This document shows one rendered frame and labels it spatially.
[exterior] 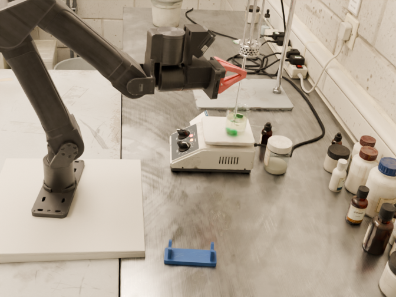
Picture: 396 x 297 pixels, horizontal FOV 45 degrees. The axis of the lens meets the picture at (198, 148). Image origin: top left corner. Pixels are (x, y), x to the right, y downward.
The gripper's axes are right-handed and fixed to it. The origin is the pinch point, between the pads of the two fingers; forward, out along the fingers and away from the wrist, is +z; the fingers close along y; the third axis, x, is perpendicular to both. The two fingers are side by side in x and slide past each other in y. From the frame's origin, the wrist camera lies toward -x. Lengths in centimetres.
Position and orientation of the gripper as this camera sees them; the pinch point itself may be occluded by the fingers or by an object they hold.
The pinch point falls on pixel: (242, 73)
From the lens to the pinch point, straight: 105.9
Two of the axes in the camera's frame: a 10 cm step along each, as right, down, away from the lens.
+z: 9.2, -1.0, 3.7
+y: -3.7, -5.4, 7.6
